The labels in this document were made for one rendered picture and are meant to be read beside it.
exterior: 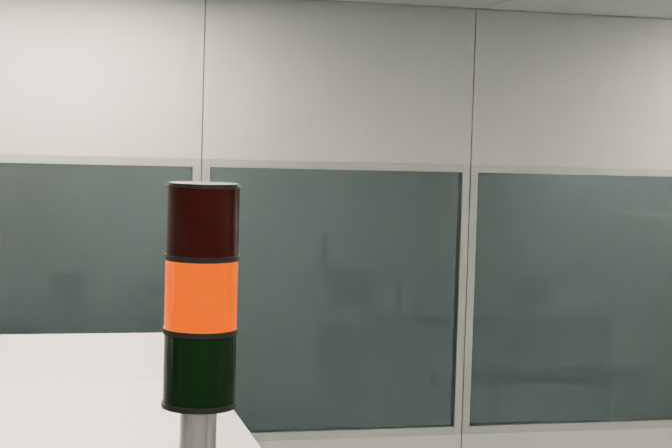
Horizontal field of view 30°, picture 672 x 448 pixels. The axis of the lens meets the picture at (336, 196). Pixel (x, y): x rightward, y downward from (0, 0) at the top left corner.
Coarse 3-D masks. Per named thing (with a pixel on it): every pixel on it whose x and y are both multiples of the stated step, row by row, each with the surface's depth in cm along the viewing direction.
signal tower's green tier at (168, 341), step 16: (176, 352) 83; (192, 352) 83; (208, 352) 83; (224, 352) 83; (176, 368) 83; (192, 368) 83; (208, 368) 83; (224, 368) 83; (176, 384) 83; (192, 384) 83; (208, 384) 83; (224, 384) 84; (176, 400) 83; (192, 400) 83; (208, 400) 83; (224, 400) 84
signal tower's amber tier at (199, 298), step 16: (176, 272) 83; (192, 272) 82; (208, 272) 82; (224, 272) 83; (176, 288) 83; (192, 288) 82; (208, 288) 82; (224, 288) 83; (176, 304) 83; (192, 304) 82; (208, 304) 83; (224, 304) 83; (176, 320) 83; (192, 320) 82; (208, 320) 83; (224, 320) 83
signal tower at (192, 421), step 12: (180, 336) 83; (192, 336) 82; (204, 336) 82; (216, 336) 83; (228, 336) 83; (168, 408) 83; (180, 408) 83; (216, 408) 83; (228, 408) 84; (180, 420) 85; (192, 420) 84; (204, 420) 84; (216, 420) 85; (180, 432) 85; (192, 432) 84; (204, 432) 84; (180, 444) 85; (192, 444) 84; (204, 444) 84
